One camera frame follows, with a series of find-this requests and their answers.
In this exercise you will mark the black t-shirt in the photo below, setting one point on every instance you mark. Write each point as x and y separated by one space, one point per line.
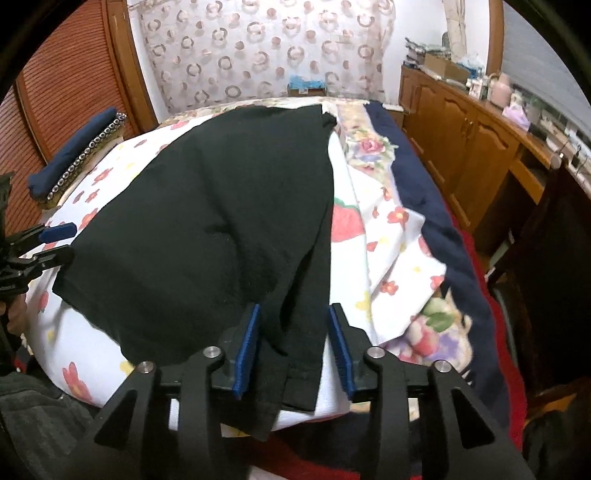
207 207

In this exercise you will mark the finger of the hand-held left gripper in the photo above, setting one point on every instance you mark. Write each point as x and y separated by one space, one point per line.
51 258
57 233

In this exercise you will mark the pink kettle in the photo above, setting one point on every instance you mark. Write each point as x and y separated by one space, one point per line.
500 91

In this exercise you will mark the circle patterned sheer curtain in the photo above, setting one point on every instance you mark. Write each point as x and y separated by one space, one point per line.
258 46

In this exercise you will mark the wooden louvered wardrobe door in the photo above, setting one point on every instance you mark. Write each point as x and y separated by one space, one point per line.
69 78

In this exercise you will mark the lilac tissue pack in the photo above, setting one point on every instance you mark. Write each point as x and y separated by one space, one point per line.
516 115

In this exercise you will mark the cardboard box with blue contents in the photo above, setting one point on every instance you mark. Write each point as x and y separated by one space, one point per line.
306 85

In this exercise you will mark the white red-flowered bedsheet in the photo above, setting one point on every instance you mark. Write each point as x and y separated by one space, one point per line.
383 258

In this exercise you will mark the person's left hand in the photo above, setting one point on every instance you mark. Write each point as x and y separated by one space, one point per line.
16 318

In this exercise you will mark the beaded pillow mat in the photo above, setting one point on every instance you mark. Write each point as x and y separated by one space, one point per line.
87 154

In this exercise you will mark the flat cardboard box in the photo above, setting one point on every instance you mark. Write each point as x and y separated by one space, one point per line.
445 67

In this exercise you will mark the dark wooden chair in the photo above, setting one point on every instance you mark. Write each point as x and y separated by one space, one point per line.
563 277

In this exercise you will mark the beige hanging cloth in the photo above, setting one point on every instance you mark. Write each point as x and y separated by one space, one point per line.
455 27

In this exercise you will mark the red blanket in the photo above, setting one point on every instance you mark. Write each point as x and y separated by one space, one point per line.
508 369

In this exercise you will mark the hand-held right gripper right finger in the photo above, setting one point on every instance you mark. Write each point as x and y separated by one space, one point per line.
342 357

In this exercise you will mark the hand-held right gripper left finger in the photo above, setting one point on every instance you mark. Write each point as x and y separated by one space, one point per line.
247 353

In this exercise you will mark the wooden cabinet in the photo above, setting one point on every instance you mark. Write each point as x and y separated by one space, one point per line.
461 138

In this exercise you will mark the rose print quilt navy border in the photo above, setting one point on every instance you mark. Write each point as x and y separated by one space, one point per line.
461 258

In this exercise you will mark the stack of papers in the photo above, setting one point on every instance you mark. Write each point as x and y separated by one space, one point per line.
427 53

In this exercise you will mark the navy blue pillow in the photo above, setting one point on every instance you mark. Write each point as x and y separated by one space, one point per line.
78 141

